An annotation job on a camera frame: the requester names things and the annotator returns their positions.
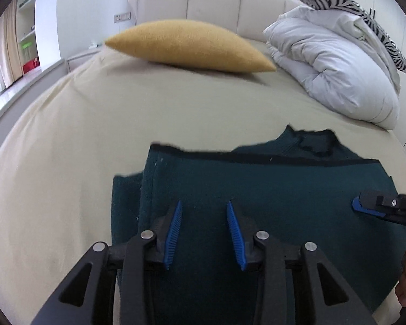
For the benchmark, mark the green container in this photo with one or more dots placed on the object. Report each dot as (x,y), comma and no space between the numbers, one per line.
(25,44)

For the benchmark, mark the bed with beige sheet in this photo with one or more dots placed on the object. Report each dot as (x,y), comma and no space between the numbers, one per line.
(71,142)

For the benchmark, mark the white folded duvet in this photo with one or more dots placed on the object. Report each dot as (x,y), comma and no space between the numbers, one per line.
(335,71)

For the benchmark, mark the white window ledge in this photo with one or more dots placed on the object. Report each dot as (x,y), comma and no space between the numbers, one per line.
(17,94)

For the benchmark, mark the dark green sweater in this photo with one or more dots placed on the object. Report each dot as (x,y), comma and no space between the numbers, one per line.
(257,182)

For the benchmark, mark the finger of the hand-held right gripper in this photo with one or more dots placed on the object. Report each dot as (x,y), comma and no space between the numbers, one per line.
(358,207)
(372,199)

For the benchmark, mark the beige curtain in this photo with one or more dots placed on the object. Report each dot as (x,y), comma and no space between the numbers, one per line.
(8,50)

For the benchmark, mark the yellow pillow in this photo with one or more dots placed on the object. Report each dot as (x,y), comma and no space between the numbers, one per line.
(189,45)

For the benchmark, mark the red box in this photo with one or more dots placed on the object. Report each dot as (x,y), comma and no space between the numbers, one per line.
(30,66)

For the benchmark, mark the white wall shelf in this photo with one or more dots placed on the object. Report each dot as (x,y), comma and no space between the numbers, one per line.
(28,23)

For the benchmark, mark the beige padded headboard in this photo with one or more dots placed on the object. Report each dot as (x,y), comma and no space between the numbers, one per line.
(216,3)

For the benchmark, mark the wall switch panel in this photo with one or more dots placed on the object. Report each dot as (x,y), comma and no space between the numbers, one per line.
(122,17)

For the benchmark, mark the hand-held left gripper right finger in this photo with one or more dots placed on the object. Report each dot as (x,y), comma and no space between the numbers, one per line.
(235,233)

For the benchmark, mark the white nightstand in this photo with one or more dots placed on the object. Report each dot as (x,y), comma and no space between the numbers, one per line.
(83,59)

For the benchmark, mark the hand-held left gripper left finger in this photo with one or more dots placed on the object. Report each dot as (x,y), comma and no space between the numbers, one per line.
(173,233)

